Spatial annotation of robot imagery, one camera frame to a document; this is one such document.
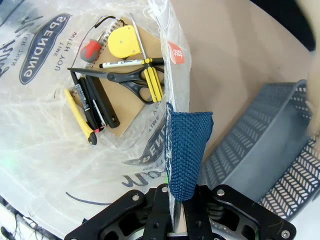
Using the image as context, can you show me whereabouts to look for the black pen with white clip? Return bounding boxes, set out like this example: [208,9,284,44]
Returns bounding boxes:
[83,76,107,127]

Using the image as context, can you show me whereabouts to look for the white woven shopping bag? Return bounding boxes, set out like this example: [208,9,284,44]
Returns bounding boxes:
[0,0,215,237]

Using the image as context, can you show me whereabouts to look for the yellow tape measure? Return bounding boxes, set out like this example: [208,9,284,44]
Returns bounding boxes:
[94,15,142,59]

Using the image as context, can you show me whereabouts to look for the white marker pen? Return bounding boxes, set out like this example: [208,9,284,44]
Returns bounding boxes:
[99,57,165,70]

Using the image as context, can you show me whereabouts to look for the black marker with label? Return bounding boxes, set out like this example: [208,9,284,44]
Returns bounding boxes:
[70,71,101,133]

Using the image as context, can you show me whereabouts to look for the yellow black screwdriver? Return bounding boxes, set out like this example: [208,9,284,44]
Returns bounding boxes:
[129,12,165,103]

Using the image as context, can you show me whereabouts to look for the yellow utility knife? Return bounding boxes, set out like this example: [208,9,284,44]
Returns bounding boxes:
[64,87,99,146]

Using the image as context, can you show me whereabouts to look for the red grey stubby screwdriver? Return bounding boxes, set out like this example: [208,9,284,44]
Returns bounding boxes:
[79,31,109,65]

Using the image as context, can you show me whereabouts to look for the brown spiral notebook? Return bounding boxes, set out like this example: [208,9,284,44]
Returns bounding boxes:
[72,16,167,138]

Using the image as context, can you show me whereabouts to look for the grey perforated plastic basket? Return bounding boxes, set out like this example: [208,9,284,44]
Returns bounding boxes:
[197,79,319,222]

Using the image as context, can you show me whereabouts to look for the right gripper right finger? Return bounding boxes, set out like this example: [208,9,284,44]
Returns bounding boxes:
[182,184,297,240]

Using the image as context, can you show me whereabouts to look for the black scissors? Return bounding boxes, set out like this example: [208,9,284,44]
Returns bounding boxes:
[66,66,166,105]

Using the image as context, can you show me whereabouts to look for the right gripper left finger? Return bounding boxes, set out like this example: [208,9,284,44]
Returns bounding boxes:
[64,183,174,240]

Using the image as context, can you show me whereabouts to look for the person's hand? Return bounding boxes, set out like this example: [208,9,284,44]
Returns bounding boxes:
[306,58,320,137]

